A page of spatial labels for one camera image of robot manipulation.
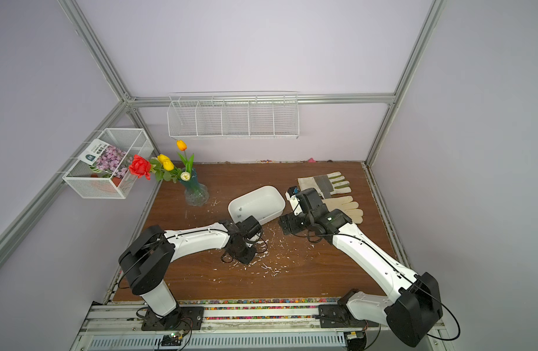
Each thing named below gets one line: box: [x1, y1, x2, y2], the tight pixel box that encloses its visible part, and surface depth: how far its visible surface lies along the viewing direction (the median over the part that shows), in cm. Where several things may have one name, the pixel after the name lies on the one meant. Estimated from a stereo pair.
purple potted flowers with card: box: [78, 138, 133, 188], surface depth 75 cm
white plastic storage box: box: [228, 185, 286, 226], surface depth 104 cm
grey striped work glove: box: [297, 171, 352, 199], surface depth 114 cm
